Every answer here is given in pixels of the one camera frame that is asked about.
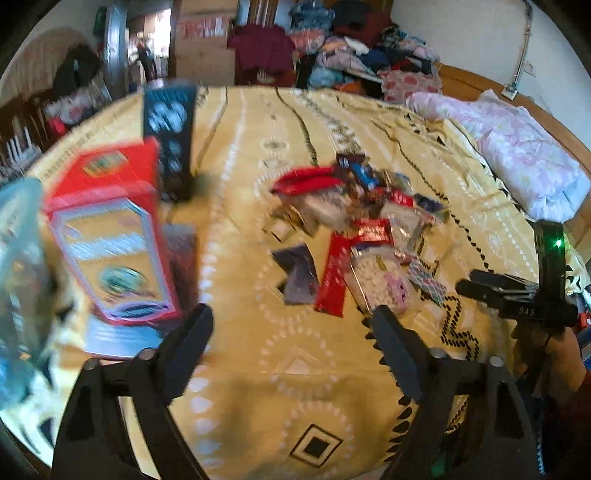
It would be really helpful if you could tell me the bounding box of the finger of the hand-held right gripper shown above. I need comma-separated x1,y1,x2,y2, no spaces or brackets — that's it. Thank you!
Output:
455,278,513,309
468,269,539,292

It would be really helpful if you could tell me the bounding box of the large glass bowl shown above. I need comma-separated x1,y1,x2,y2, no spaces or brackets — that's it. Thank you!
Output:
0,178,70,411

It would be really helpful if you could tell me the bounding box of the heap of mixed clothes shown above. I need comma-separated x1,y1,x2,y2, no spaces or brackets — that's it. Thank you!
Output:
288,0,444,104

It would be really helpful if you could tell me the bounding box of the pink fan-shaped cloth cover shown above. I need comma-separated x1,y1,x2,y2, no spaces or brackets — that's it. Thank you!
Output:
7,30,100,112

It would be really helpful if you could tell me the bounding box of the large cardboard box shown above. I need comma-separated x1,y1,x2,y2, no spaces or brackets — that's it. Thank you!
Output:
175,11,236,86

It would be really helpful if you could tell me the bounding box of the person's right hand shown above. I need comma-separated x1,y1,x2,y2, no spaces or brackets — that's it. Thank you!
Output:
510,318,585,407

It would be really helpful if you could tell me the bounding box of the black jacket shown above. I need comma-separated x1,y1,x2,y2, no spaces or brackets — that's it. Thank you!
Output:
53,44,102,100

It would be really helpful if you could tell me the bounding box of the pink floral quilt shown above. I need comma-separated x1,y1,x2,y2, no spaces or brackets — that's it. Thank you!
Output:
406,90,591,222

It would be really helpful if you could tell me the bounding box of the yellow patterned blanket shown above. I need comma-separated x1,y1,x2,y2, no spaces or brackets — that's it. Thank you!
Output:
0,85,583,476

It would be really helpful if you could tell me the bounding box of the pile of assorted snack packets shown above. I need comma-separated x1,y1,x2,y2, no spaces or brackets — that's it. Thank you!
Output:
261,152,451,319

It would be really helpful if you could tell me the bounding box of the dark purple snack packet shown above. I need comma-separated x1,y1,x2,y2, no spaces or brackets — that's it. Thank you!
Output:
271,244,320,306

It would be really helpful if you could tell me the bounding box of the maroon garment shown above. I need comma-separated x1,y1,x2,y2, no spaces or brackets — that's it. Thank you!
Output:
227,23,296,86

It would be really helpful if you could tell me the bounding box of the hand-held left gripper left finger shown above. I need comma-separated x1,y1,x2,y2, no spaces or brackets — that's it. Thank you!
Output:
51,303,215,480

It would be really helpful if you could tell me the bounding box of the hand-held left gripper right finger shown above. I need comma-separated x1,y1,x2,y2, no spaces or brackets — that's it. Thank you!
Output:
370,305,546,480

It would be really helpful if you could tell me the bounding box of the wall cable with socket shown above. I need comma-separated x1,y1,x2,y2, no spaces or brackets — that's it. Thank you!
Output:
505,0,536,100

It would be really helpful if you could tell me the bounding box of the blue booklet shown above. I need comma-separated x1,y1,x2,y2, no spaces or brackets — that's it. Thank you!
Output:
83,314,185,361

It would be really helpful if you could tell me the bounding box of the black box with blue print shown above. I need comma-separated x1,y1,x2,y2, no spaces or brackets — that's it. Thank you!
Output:
141,80,199,201

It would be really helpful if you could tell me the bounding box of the wooden bed frame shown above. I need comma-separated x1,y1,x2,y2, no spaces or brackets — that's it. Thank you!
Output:
436,62,591,167

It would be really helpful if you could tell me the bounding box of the red cardboard box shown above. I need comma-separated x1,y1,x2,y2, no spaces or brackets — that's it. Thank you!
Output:
44,136,183,328

